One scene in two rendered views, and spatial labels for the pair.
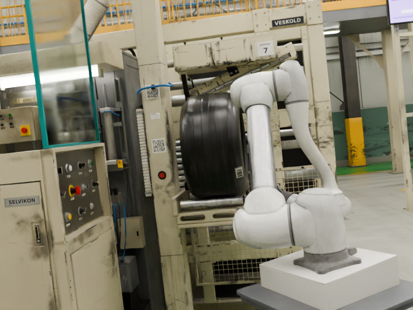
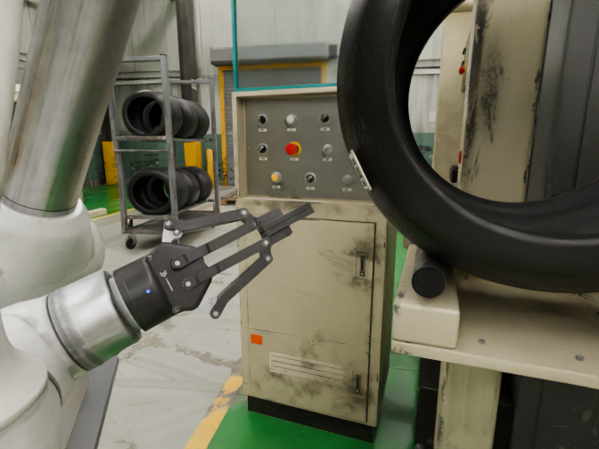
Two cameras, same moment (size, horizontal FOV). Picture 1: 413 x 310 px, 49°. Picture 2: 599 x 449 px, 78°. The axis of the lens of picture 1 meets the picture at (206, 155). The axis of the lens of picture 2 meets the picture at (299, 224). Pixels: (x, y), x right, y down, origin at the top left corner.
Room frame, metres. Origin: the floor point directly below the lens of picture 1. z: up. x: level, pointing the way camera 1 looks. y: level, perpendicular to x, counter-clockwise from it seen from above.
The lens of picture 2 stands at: (2.24, -0.68, 1.09)
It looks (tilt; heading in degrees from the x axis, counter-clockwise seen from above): 12 degrees down; 101
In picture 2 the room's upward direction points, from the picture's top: straight up
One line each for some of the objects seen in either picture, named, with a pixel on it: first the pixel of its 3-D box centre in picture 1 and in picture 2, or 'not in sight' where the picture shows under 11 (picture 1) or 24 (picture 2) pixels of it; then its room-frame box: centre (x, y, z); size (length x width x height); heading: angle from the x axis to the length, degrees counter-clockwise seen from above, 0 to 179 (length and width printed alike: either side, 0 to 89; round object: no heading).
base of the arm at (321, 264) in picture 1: (330, 254); not in sight; (1.64, -0.41, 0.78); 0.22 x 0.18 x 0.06; 111
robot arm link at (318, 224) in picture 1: (317, 218); not in sight; (1.64, -0.38, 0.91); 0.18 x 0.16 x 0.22; 77
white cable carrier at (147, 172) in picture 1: (145, 152); not in sight; (2.49, 0.33, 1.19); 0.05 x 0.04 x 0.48; 172
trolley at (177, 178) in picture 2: not in sight; (172, 156); (-0.06, 3.30, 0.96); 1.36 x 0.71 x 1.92; 90
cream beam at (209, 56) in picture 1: (226, 55); not in sight; (2.77, -0.18, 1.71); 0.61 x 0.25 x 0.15; 82
